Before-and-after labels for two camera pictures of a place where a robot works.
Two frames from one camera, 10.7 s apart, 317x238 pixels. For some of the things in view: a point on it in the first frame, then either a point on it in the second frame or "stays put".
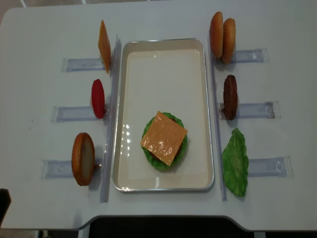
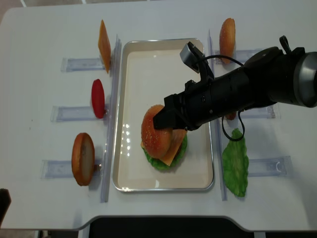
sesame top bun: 216,34 → 155,141
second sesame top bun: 229,45 stays put
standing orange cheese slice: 104,45 stays put
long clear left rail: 111,120 stays put
